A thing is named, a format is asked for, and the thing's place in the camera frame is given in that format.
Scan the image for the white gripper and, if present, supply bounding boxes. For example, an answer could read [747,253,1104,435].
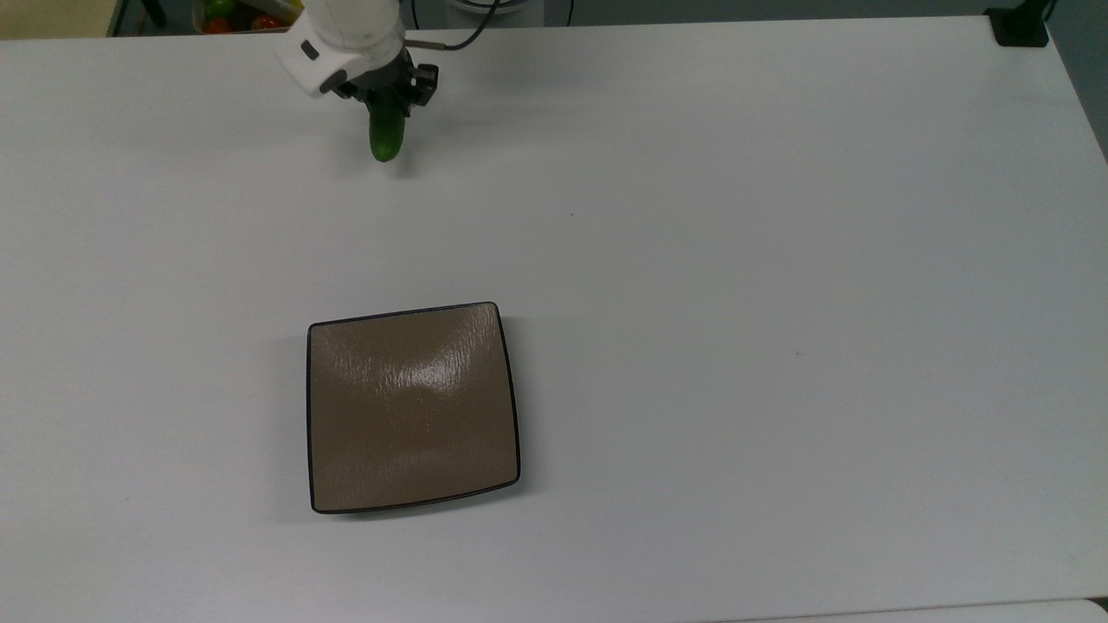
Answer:
[275,24,441,112]

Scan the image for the green cucumber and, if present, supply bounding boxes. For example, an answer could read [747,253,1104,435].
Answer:
[369,98,407,164]

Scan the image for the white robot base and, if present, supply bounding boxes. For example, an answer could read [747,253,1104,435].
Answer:
[444,0,548,23]

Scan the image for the square brown ceramic plate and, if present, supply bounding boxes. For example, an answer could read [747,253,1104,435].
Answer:
[306,300,522,516]

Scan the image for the bin of toy vegetables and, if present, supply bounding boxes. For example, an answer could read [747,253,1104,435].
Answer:
[192,0,302,36]

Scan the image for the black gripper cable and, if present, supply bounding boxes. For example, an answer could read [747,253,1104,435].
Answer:
[405,0,503,51]

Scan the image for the black clamped pole mount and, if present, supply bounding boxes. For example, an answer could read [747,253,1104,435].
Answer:
[985,0,1055,48]

